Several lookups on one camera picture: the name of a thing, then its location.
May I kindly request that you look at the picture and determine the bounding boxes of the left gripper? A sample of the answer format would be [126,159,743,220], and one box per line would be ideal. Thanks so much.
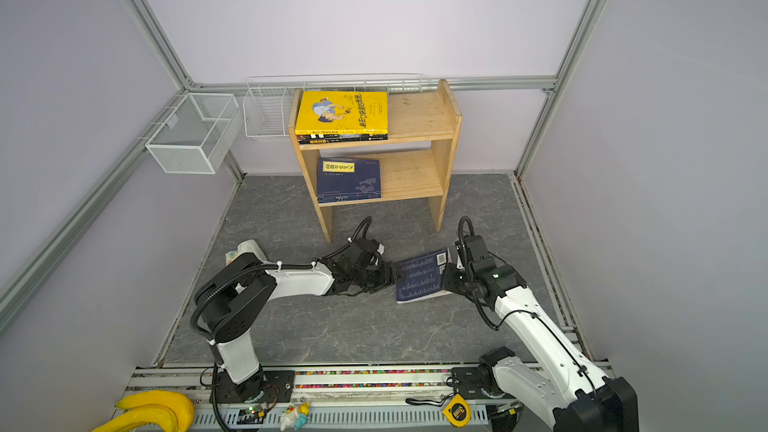
[352,261,407,293]

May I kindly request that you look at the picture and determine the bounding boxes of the navy notebook white lines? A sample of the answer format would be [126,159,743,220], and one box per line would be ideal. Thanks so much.
[395,247,452,304]

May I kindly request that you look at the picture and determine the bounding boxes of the navy book yellow label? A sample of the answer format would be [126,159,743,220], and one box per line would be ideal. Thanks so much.
[317,157,382,198]

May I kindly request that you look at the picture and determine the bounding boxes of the black wolf cover book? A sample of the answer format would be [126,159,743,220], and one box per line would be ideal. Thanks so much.
[296,134,388,145]

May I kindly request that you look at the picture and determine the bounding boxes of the yellow folder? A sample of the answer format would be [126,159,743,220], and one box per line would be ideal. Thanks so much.
[294,91,389,135]

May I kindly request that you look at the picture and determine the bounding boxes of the blue book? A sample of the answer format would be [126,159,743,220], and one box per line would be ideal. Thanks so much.
[317,192,382,204]

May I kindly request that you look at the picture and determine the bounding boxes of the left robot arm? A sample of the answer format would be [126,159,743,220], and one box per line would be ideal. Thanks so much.
[189,216,402,404]

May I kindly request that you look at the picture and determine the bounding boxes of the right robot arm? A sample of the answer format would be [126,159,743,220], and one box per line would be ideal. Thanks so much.
[443,216,640,431]

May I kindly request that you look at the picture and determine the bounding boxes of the wooden two-tier bookshelf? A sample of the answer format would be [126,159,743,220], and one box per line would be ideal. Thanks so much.
[287,79,463,242]

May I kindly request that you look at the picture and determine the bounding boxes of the yellow tape measure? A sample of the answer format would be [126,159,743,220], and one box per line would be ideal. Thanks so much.
[442,394,471,428]

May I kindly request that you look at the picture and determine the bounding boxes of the small white toy figure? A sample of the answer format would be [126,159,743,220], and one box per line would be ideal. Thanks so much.
[279,402,311,431]

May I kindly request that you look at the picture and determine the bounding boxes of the white mesh box basket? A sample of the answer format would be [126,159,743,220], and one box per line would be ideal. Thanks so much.
[146,92,243,175]

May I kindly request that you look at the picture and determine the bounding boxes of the yellow banana toy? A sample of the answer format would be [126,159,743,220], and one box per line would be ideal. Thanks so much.
[93,390,195,432]

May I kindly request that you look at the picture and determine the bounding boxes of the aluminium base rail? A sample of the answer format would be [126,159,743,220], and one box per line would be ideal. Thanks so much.
[111,362,631,432]

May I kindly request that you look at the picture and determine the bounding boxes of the white wire rack basket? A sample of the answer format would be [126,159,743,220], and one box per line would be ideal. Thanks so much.
[242,73,426,140]

